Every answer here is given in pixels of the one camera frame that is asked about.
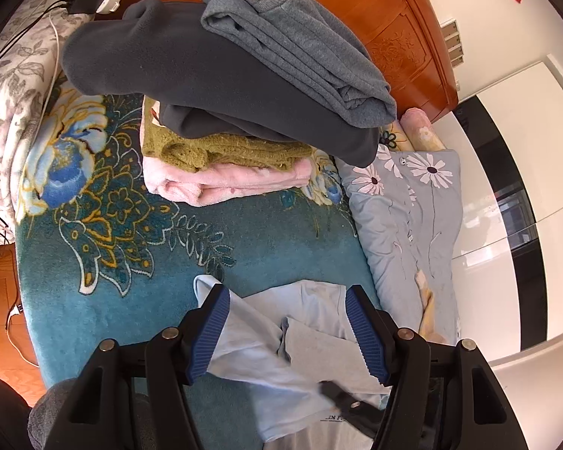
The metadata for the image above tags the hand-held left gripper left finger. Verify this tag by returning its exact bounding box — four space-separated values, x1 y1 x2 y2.
44 283 232 450

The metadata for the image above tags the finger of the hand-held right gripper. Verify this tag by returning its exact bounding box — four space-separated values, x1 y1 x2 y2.
319 381 386 439

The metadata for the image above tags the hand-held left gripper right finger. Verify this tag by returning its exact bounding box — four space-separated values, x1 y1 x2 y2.
345 285 528 450

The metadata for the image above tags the light blue shirt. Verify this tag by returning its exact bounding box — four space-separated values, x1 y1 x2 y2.
193 276 395 450

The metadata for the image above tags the teal floral blanket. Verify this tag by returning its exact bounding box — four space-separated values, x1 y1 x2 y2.
16 79 385 450

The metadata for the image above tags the beige fuzzy sweater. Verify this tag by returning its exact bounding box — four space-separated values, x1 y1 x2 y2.
415 267 446 341

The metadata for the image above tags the light blue floral quilt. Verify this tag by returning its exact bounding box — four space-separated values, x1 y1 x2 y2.
335 143 464 345

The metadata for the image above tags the white wardrobe with black stripe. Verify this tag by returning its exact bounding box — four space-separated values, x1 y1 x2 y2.
432 54 563 366

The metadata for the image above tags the pink folded fleece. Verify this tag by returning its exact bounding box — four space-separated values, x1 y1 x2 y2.
143 103 313 207

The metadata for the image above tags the olive green knit sweater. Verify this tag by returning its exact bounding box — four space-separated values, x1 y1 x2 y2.
141 96 315 173

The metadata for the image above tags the person's grey clothing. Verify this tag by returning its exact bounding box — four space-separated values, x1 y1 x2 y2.
28 377 151 450

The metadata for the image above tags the pink floral pillow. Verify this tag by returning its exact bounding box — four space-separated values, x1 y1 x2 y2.
380 108 444 152

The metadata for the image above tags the dark grey folded fleece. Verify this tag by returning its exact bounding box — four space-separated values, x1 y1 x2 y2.
62 0 381 168

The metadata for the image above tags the grey knitted sweater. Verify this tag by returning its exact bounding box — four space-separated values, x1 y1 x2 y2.
201 0 397 128

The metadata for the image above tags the grey floral pillow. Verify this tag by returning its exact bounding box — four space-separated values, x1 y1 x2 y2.
0 0 123 240

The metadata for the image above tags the carved wooden headboard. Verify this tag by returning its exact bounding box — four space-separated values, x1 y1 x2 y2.
111 0 459 125

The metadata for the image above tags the white cable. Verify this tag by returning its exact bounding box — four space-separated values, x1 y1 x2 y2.
41 9 61 106
5 281 41 369

